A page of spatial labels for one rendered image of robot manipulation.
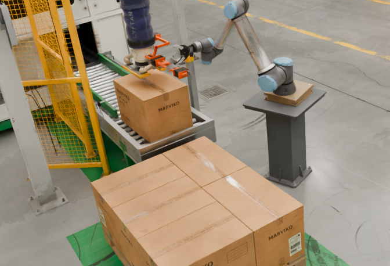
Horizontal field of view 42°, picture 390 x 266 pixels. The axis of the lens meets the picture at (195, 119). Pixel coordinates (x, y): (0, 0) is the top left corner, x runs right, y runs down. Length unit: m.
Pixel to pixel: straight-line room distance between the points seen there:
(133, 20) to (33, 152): 1.40
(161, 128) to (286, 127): 1.01
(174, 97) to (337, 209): 1.55
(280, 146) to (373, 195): 0.83
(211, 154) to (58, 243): 1.41
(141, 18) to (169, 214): 1.55
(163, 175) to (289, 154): 1.13
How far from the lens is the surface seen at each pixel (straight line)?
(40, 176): 4.64
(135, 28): 4.06
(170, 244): 3.16
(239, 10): 3.85
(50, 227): 4.50
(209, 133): 4.30
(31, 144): 4.49
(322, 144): 5.01
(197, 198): 3.48
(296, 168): 4.44
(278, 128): 4.24
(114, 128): 4.46
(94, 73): 5.90
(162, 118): 4.11
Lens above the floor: 2.60
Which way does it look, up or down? 27 degrees down
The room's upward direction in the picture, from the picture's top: 8 degrees counter-clockwise
